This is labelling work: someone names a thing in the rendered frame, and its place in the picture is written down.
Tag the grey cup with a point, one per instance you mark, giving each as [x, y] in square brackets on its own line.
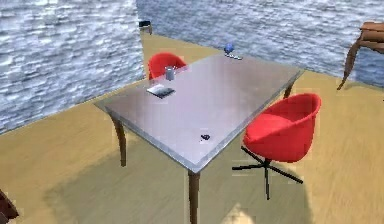
[169, 73]

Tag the dark brown furniture corner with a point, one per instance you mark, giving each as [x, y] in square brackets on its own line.
[6, 208]

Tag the grey table with brown legs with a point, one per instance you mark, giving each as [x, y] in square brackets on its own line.
[213, 100]

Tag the brown wooden side table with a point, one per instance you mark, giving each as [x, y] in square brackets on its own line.
[363, 41]

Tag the small black box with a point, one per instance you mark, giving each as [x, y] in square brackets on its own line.
[145, 24]

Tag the small black object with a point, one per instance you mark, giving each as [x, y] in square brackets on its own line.
[205, 137]

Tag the small grey flat object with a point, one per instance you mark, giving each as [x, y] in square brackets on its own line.
[234, 56]

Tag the red tub chair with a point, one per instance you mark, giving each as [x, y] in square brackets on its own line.
[283, 128]
[161, 64]

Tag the black flat tablet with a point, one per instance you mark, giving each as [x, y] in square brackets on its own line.
[161, 90]

